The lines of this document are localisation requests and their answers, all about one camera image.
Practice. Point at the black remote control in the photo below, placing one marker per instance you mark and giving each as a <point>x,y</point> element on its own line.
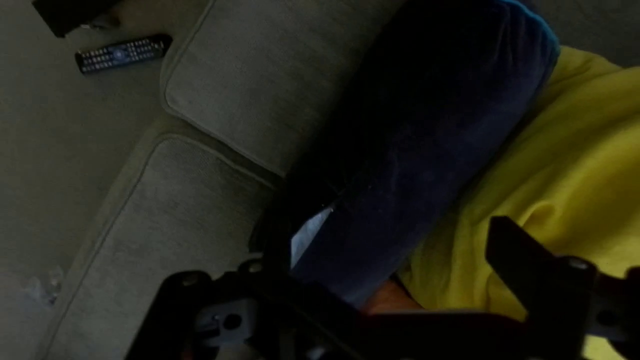
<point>122,53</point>

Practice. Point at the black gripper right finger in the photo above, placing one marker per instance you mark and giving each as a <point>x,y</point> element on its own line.
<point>561,292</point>

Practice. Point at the grey-green fabric sofa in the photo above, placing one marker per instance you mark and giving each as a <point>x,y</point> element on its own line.
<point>220,87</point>

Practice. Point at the yellow square pillow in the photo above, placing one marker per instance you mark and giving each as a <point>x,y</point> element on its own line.
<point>573,167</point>

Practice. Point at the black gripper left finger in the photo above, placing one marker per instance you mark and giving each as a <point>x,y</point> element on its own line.
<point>252,313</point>

